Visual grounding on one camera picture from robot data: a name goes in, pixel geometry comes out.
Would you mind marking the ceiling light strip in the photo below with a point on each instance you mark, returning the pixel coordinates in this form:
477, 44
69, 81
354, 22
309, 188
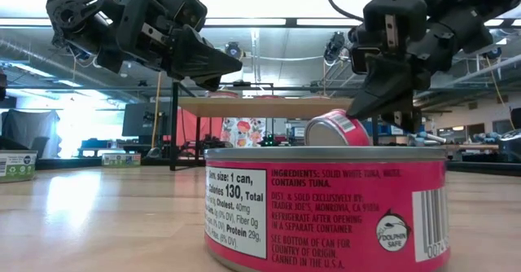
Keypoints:
264, 22

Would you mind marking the black device with green light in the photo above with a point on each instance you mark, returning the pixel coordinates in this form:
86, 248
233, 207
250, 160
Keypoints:
268, 141

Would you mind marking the grey background robot arm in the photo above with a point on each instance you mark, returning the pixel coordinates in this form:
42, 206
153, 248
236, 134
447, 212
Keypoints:
427, 137

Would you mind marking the black monitor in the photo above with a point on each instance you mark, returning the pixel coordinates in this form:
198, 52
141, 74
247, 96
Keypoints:
140, 119

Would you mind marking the dark rounded object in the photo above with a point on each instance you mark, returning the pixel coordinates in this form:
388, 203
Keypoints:
512, 143

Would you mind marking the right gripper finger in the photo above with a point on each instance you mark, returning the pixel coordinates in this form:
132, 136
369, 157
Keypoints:
390, 89
407, 119

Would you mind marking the floral print cloth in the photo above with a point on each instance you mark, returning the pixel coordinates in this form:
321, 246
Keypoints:
244, 131

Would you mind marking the small computer monitor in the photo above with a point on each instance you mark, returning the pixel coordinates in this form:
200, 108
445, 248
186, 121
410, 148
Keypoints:
297, 132

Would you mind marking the gold top blue label can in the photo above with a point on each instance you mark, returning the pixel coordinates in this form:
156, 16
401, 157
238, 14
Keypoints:
223, 94

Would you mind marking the grey draped cover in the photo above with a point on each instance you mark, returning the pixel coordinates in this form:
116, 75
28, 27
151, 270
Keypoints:
28, 129

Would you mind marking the wooden shelf with black frame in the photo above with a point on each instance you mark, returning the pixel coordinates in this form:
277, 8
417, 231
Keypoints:
264, 108

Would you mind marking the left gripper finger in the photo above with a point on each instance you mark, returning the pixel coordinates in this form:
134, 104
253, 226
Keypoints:
209, 84
199, 58

